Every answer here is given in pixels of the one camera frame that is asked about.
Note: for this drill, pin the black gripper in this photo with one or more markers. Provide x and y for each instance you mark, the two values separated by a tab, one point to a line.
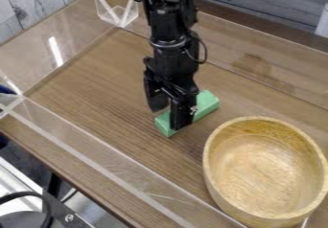
169	79

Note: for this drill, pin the green rectangular block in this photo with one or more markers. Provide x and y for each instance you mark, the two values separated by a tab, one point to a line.
208	103

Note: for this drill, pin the clear acrylic corner bracket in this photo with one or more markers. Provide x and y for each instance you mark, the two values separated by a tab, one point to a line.
117	15

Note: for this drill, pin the black metal clamp plate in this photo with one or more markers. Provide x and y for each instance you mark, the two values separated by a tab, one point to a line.
63	217

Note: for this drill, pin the clear acrylic front wall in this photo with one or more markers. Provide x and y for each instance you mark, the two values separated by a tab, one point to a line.
134	192

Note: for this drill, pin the brown wooden bowl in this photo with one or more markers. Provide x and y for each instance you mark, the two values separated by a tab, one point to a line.
265	172

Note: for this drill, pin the black table leg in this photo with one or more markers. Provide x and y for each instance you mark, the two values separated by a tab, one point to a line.
54	185

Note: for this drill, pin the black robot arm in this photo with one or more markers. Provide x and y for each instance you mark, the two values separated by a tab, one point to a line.
170	18

